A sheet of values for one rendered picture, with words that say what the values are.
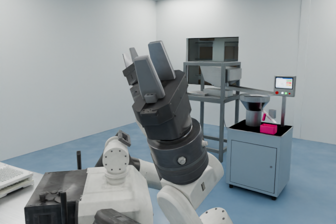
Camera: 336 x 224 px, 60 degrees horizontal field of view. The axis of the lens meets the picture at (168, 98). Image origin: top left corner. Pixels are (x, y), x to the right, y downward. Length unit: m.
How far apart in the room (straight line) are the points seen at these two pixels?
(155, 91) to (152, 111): 0.03
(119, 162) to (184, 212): 0.31
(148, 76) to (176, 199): 0.21
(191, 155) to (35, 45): 4.93
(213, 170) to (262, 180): 3.08
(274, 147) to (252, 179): 0.49
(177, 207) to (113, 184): 0.35
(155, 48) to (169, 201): 0.24
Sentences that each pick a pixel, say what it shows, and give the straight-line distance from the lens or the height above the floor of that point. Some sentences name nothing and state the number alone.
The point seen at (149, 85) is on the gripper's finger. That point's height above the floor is 1.62.
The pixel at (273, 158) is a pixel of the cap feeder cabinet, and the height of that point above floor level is 0.50.
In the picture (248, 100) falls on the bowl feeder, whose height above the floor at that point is 1.09.
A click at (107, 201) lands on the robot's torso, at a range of 0.74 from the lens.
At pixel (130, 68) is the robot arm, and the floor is 1.60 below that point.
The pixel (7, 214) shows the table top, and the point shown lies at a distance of 1.74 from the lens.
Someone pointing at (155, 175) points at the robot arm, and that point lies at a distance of 1.08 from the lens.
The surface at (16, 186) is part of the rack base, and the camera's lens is 1.96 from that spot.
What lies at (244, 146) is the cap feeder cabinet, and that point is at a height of 0.58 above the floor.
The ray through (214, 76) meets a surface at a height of 1.30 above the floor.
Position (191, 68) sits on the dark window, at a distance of 6.99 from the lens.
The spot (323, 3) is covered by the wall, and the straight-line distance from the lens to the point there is 6.01.
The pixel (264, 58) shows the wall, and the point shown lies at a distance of 6.17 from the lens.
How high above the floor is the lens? 1.66
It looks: 9 degrees down
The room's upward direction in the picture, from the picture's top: straight up
